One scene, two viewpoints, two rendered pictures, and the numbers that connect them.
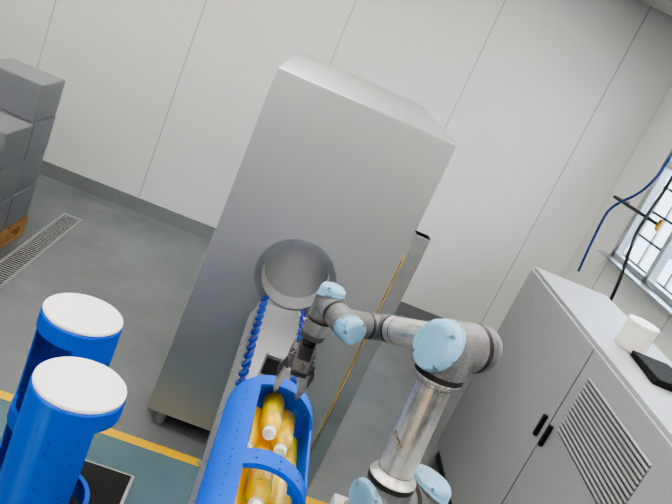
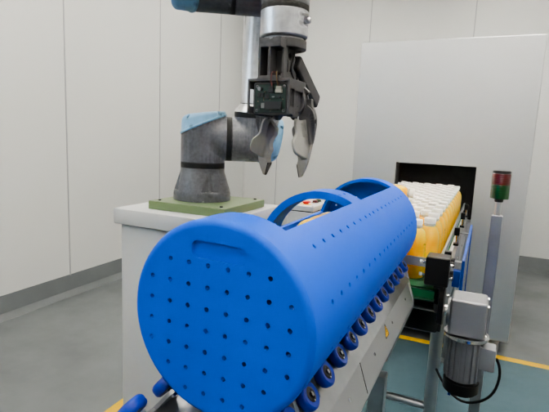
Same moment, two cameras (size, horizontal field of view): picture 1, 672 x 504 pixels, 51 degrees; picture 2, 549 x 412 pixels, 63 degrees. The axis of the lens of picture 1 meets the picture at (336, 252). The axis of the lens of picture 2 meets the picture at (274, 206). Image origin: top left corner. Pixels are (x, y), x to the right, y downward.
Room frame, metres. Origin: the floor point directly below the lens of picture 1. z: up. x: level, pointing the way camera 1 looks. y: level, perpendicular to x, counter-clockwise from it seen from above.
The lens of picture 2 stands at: (2.45, 0.35, 1.34)
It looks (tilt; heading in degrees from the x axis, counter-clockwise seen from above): 9 degrees down; 212
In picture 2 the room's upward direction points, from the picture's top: 3 degrees clockwise
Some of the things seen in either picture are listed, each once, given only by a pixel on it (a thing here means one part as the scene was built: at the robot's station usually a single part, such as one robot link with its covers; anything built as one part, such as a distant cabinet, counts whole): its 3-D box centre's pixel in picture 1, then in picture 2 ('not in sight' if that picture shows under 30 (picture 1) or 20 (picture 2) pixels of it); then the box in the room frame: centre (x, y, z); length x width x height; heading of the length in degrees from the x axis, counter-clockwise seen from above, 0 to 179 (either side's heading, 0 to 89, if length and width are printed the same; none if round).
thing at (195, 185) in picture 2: not in sight; (202, 180); (1.53, -0.45, 1.22); 0.15 x 0.15 x 0.10
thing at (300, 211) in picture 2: not in sight; (310, 214); (0.91, -0.44, 1.05); 0.20 x 0.10 x 0.10; 7
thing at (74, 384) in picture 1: (80, 384); not in sight; (1.81, 0.54, 1.03); 0.28 x 0.28 x 0.01
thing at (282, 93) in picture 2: (305, 349); (280, 80); (1.83, -0.03, 1.43); 0.09 x 0.08 x 0.12; 7
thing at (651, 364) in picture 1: (662, 373); not in sight; (3.05, -1.57, 1.46); 0.32 x 0.23 x 0.04; 8
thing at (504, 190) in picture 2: not in sight; (499, 191); (0.66, 0.19, 1.18); 0.06 x 0.06 x 0.05
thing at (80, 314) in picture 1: (83, 314); not in sight; (2.20, 0.72, 1.03); 0.28 x 0.28 x 0.01
